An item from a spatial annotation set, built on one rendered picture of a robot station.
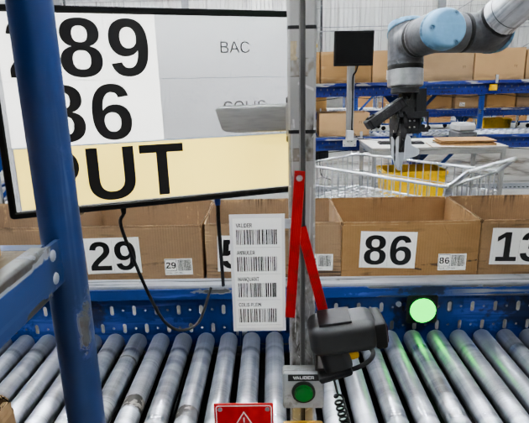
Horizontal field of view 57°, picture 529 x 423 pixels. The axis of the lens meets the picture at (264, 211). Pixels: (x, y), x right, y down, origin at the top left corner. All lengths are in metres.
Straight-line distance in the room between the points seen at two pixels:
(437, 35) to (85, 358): 1.02
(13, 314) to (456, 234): 1.30
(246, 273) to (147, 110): 0.30
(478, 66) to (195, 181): 5.64
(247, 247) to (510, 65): 5.83
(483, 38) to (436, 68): 4.84
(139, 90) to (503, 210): 1.36
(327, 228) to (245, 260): 0.65
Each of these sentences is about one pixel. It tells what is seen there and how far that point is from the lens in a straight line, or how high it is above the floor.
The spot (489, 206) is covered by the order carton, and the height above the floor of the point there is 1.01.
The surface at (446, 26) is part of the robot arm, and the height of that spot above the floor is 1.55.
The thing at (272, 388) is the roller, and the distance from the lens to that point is 1.21.
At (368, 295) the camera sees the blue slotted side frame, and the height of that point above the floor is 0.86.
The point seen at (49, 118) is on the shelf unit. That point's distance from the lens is 0.34.
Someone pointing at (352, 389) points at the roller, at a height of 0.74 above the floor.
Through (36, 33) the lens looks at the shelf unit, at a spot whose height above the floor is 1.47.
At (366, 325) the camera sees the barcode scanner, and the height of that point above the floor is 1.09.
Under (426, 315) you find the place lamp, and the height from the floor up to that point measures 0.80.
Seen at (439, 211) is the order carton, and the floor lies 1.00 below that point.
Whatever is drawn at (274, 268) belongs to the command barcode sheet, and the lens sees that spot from 0.77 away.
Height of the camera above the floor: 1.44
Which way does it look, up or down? 15 degrees down
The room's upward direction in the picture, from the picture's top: 1 degrees counter-clockwise
